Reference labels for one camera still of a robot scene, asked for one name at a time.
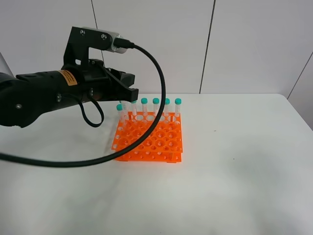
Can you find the large teal capped test tube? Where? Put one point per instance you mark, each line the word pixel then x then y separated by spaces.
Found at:
pixel 122 114

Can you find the clear tube in rack corner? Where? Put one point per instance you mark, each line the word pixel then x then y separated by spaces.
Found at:
pixel 134 108

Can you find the orange test tube rack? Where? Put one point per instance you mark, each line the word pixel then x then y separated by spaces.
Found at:
pixel 164 144

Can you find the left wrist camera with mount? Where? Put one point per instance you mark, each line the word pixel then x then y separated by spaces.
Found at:
pixel 81 39

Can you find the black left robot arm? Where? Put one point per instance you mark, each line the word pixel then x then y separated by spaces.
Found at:
pixel 25 97

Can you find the teal capped tube in rack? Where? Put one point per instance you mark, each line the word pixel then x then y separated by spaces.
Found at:
pixel 144 102

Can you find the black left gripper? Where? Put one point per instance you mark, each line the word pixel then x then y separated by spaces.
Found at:
pixel 101 83

